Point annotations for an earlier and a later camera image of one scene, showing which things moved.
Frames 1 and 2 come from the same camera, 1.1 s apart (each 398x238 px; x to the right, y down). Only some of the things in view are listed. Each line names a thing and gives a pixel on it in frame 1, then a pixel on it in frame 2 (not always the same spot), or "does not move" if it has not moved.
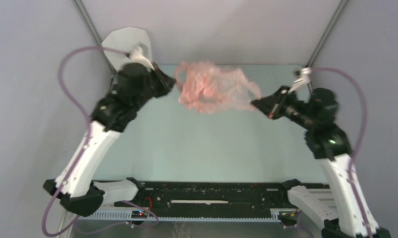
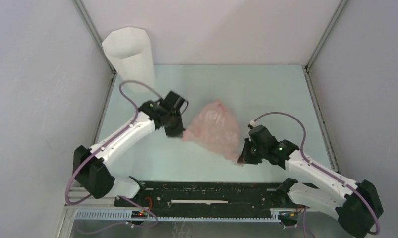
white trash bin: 125,39 does not move
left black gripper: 168,81 -> 178,131
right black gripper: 268,104 -> 246,156
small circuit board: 139,214 does not move
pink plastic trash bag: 209,87 -> 217,128
